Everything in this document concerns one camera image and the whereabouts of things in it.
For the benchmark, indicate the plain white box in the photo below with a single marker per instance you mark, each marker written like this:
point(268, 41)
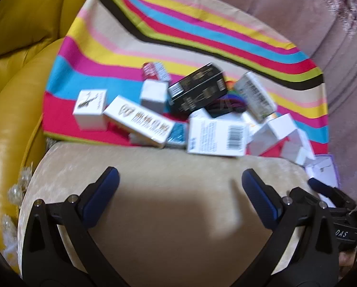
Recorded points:
point(298, 151)
point(283, 125)
point(265, 143)

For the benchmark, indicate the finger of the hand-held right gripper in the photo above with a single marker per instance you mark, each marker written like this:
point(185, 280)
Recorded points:
point(325, 189)

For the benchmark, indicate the rainbow striped cloth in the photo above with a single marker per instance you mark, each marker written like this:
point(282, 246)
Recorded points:
point(121, 44)

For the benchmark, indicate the grey printed box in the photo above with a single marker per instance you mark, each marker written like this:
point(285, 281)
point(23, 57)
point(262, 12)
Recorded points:
point(256, 97)

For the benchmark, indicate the purple cardboard box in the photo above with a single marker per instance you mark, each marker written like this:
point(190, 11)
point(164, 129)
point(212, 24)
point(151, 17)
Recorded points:
point(322, 170)

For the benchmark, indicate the teal packet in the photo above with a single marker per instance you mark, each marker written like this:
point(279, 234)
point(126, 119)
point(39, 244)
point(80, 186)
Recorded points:
point(177, 134)

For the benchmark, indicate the black box with gold print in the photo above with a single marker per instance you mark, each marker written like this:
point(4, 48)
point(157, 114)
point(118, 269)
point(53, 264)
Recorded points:
point(196, 92)

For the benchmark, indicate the white box with barcode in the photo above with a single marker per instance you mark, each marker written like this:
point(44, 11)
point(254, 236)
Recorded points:
point(217, 137)

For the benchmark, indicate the small white cube box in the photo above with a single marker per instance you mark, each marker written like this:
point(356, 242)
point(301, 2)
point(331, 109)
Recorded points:
point(153, 95)

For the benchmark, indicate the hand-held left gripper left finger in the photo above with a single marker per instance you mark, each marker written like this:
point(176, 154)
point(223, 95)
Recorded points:
point(102, 191)

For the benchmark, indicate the red tissue pack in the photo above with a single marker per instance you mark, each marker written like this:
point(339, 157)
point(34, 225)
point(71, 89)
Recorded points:
point(151, 70)

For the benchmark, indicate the beige velvet table cover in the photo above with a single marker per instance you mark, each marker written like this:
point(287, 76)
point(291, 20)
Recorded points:
point(166, 185)

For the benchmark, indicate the long white printed box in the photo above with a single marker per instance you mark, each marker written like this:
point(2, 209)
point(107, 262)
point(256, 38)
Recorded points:
point(136, 119)

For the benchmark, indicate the yellow leather sofa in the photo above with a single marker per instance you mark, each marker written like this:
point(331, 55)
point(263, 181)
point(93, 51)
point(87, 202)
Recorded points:
point(11, 110)

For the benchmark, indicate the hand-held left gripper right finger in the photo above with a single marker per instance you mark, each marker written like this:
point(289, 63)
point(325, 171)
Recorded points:
point(259, 194)

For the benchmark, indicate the white box with saxophone print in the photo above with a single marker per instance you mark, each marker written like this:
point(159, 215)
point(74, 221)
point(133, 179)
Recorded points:
point(90, 107)

